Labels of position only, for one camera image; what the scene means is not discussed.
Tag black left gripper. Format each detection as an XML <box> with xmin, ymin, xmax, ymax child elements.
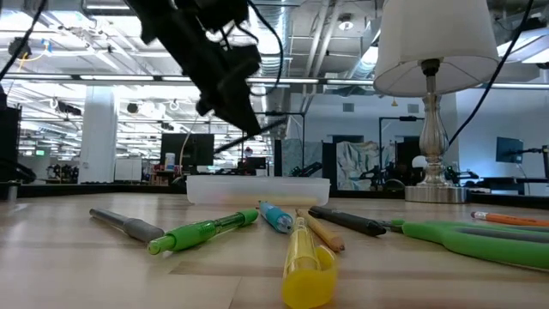
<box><xmin>126</xmin><ymin>0</ymin><xmax>262</xmax><ymax>136</ymax></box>

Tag blue pen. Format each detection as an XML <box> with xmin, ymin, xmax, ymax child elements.
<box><xmin>257</xmin><ymin>200</ymin><xmax>295</xmax><ymax>235</ymax></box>

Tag green mechanical pencil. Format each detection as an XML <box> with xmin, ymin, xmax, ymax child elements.
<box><xmin>148</xmin><ymin>209</ymin><xmax>260</xmax><ymax>256</ymax></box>

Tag natural wood pencil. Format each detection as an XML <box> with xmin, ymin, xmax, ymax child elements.
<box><xmin>295</xmin><ymin>206</ymin><xmax>346</xmax><ymax>253</ymax></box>

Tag grey pen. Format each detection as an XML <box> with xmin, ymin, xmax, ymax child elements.
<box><xmin>88</xmin><ymin>208</ymin><xmax>166</xmax><ymax>245</ymax></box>

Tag black pen with clip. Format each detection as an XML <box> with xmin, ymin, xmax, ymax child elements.
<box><xmin>308</xmin><ymin>205</ymin><xmax>388</xmax><ymax>238</ymax></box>

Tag green scissors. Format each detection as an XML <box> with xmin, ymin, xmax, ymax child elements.
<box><xmin>379</xmin><ymin>219</ymin><xmax>549</xmax><ymax>272</ymax></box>

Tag orange pencil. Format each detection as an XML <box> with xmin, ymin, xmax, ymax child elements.
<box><xmin>470</xmin><ymin>210</ymin><xmax>549</xmax><ymax>228</ymax></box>

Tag clear plastic supply box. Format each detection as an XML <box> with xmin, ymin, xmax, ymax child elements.
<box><xmin>186</xmin><ymin>174</ymin><xmax>331</xmax><ymax>207</ymax></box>

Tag black computer monitor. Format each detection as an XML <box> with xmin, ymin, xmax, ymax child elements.
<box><xmin>160</xmin><ymin>133</ymin><xmax>215</xmax><ymax>173</ymax></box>

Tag printed curtain panel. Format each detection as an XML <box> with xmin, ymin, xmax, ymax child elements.
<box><xmin>336</xmin><ymin>140</ymin><xmax>398</xmax><ymax>191</ymax></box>
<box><xmin>281</xmin><ymin>137</ymin><xmax>323</xmax><ymax>178</ymax></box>

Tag long ceiling light bar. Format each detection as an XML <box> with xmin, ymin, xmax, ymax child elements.
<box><xmin>0</xmin><ymin>74</ymin><xmax>377</xmax><ymax>86</ymax></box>

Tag white cabinet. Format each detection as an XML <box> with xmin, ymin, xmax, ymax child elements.
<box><xmin>114</xmin><ymin>157</ymin><xmax>143</xmax><ymax>182</ymax></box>

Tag white square pillar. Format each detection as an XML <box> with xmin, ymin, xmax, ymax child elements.
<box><xmin>78</xmin><ymin>85</ymin><xmax>119</xmax><ymax>185</ymax></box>

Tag white shade table lamp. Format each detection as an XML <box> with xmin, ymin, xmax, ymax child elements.
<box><xmin>372</xmin><ymin>0</ymin><xmax>503</xmax><ymax>204</ymax></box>

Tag silver ventilation duct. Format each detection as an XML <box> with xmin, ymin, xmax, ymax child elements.
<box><xmin>245</xmin><ymin>0</ymin><xmax>293</xmax><ymax>139</ymax></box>

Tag black frame stand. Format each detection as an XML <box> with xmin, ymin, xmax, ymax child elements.
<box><xmin>241</xmin><ymin>111</ymin><xmax>306</xmax><ymax>175</ymax></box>
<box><xmin>377</xmin><ymin>115</ymin><xmax>425</xmax><ymax>181</ymax></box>

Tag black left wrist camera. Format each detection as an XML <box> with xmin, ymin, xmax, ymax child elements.
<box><xmin>188</xmin><ymin>0</ymin><xmax>250</xmax><ymax>32</ymax></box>

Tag black aluminium table frame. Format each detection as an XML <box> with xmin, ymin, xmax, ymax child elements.
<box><xmin>0</xmin><ymin>182</ymin><xmax>549</xmax><ymax>210</ymax></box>

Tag black ceiling cable reel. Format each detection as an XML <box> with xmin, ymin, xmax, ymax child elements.
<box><xmin>7</xmin><ymin>36</ymin><xmax>34</xmax><ymax>60</ymax></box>

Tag wall mounted screen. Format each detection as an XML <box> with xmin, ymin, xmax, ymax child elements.
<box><xmin>495</xmin><ymin>136</ymin><xmax>525</xmax><ymax>165</ymax></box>

